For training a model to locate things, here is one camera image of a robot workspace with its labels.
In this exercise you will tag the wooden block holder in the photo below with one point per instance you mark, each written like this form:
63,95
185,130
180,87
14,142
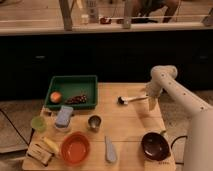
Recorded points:
40,154

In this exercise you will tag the green plastic cup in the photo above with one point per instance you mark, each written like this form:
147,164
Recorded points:
38,123

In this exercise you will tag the yellow banana toy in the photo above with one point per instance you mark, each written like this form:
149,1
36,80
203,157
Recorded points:
52,145

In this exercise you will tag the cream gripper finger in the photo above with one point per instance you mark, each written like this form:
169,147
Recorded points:
152,103

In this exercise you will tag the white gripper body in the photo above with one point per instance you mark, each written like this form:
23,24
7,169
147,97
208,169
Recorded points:
153,89

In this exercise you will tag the dark brown bowl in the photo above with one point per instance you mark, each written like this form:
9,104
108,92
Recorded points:
155,147

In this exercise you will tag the green plastic tray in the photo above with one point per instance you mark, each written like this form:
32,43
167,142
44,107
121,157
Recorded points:
71,86

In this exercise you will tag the orange plastic bowl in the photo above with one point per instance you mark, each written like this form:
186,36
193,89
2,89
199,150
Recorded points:
74,149

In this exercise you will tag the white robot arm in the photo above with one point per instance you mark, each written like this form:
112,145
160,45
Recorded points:
198,151

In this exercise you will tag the dark grape bunch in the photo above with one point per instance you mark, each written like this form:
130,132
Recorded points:
76,99

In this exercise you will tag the red object on shelf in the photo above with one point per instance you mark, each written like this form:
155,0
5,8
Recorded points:
105,20

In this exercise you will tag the small metal cup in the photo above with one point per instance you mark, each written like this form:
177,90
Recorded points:
94,123

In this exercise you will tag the grey blue spatula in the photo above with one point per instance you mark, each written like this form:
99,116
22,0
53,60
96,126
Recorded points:
110,152

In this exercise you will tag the person in background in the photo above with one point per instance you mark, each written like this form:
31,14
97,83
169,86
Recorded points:
146,7

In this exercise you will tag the orange peach fruit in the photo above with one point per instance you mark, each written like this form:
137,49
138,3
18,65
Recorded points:
55,97

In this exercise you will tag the blue sponge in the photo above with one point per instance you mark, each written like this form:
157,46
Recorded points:
63,116

